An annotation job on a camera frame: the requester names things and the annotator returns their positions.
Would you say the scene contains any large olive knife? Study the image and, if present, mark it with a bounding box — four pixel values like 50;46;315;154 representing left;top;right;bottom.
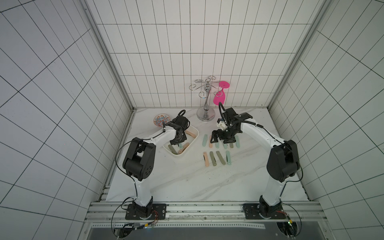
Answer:
168;145;178;155

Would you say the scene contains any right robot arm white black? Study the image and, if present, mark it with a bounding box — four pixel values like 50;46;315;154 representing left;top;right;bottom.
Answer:
210;103;301;219

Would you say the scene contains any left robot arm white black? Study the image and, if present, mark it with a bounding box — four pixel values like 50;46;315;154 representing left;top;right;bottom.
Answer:
118;110;190;217

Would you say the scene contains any peach knife leaning in box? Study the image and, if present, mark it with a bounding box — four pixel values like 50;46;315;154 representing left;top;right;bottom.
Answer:
185;130;198;139

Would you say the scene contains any white plastic storage box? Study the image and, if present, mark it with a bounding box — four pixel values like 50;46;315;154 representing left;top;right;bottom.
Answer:
163;126;199;157

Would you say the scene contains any peach knife lower in box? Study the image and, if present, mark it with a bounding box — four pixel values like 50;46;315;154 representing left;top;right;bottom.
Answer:
178;143;190;155

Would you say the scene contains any small patterned dish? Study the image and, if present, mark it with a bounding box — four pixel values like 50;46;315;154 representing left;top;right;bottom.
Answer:
153;114;171;127

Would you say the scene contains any chrome cup holder stand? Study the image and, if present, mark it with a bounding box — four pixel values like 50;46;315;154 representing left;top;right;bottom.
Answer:
189;76;219;122

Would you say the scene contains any pink plastic wine glass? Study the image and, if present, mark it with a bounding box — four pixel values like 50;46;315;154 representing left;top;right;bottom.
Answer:
213;81;230;106

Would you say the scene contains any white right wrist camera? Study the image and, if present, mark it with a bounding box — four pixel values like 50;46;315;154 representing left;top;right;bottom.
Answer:
216;119;227;130

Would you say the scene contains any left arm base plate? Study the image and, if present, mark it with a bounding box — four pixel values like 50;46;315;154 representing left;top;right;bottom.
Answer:
125;203;167;221

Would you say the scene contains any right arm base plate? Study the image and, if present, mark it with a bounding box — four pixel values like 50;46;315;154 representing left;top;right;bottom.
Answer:
243;203;286;220

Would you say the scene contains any aluminium mounting rail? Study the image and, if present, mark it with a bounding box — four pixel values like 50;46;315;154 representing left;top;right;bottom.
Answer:
85;202;327;225

